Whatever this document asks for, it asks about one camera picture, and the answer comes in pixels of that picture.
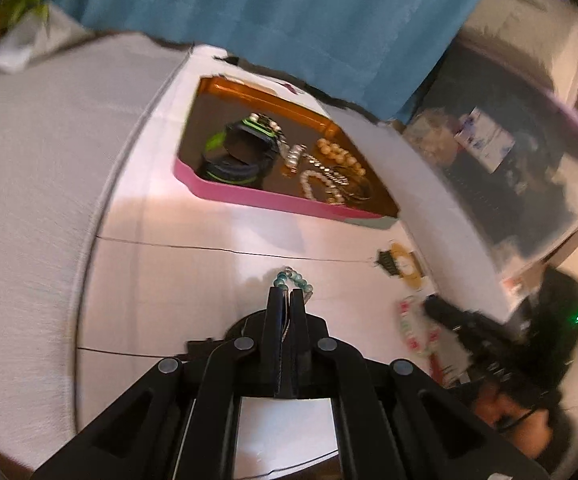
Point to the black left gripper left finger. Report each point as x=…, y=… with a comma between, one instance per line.
x=274, y=372

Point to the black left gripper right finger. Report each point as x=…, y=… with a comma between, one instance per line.
x=305, y=330

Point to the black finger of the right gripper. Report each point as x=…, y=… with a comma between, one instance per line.
x=446, y=314

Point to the green pink white bangle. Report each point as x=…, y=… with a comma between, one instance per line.
x=420, y=334

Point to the pink jewelry tray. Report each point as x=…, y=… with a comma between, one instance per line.
x=300, y=181

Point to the person's hand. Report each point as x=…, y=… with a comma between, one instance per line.
x=530, y=432

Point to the red tassel ornament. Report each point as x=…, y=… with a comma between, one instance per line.
x=442, y=374

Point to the gold bangle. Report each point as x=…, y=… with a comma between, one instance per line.
x=352, y=185

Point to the black green wrist watch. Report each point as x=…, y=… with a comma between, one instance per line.
x=243, y=153

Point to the clear plastic storage box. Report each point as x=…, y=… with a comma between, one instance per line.
x=508, y=151

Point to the blue curtain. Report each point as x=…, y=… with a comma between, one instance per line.
x=373, y=53

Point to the grey pillow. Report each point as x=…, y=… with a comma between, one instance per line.
x=37, y=36

